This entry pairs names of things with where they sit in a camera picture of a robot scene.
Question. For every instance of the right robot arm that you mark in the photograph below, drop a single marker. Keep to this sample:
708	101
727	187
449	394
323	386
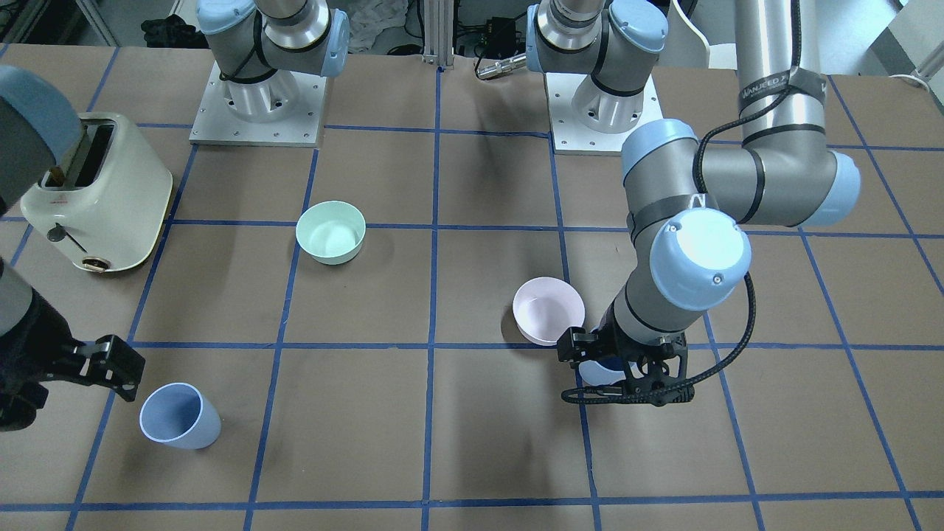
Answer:
251	41

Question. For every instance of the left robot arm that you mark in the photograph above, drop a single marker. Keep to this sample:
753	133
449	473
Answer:
689	196

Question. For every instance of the blue cup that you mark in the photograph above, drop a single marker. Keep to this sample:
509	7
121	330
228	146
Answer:
603	365
180	416

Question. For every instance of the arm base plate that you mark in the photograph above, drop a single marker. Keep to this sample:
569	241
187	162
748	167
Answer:
588	121
284	111

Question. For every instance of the cream white toaster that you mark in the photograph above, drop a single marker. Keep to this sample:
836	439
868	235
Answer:
104	205

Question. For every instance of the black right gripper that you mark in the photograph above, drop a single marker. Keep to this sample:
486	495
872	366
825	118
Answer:
37	354

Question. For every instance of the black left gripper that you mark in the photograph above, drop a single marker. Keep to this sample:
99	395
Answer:
618	341

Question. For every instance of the aluminium frame post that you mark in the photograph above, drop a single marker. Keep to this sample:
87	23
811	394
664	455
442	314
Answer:
438	33

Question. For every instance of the mint green bowl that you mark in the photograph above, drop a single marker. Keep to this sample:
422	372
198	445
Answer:
332	232

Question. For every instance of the pink bowl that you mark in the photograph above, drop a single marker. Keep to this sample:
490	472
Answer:
545	307

